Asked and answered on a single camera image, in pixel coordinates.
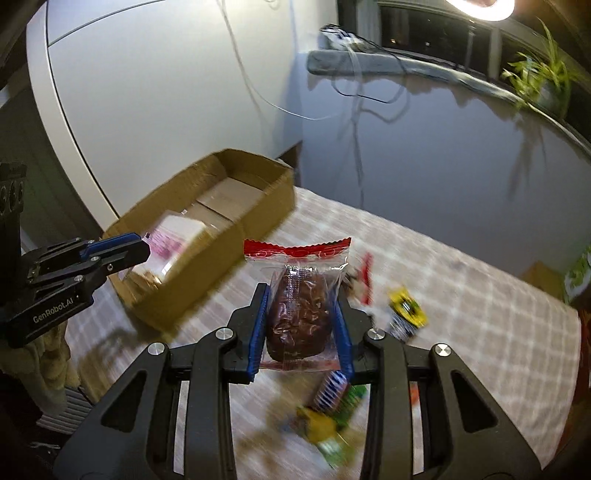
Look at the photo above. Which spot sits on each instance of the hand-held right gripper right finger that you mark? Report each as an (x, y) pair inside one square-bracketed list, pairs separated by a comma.
[(344, 337)]

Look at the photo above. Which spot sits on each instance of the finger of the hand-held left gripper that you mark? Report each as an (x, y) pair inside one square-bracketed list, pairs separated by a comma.
[(115, 242), (124, 259)]

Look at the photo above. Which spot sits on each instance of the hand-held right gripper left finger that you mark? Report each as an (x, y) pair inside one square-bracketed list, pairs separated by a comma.
[(261, 323)]

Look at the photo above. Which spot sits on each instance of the blue striped candy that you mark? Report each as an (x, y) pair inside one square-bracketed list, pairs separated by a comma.
[(330, 392)]

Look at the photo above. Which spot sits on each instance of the pink white snack packet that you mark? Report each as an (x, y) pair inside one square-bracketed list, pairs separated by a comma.
[(180, 235)]

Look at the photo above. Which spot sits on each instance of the yellow black candy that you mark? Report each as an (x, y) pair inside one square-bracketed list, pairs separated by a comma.
[(406, 311)]

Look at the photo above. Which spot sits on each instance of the red black cake clear packet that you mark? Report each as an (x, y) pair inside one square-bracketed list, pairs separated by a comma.
[(367, 272)]

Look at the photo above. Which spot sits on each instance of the green snack packet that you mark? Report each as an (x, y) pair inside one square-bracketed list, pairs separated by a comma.
[(337, 450)]

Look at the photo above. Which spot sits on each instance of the cardboard box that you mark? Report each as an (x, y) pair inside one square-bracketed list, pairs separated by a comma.
[(258, 207)]

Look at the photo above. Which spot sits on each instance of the beige towel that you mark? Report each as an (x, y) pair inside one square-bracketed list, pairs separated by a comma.
[(51, 369)]

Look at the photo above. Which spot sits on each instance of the yellow snack packet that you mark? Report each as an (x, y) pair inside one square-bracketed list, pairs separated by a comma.
[(318, 422)]

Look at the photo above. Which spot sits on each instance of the plaid blanket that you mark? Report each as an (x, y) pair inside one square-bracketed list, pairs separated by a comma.
[(461, 323)]

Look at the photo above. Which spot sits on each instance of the white cabinet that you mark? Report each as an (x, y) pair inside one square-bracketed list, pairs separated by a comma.
[(161, 92)]

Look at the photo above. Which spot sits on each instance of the small brown box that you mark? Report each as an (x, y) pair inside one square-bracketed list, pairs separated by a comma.
[(540, 279)]

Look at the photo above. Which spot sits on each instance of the green printed box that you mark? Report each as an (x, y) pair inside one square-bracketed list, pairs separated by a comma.
[(579, 274)]

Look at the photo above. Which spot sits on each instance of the white power strip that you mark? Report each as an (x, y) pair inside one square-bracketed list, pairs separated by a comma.
[(341, 39)]

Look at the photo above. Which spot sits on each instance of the window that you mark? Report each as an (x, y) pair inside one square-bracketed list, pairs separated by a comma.
[(425, 27)]

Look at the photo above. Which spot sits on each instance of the green potted plant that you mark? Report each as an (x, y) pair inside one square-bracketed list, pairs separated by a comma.
[(540, 74)]

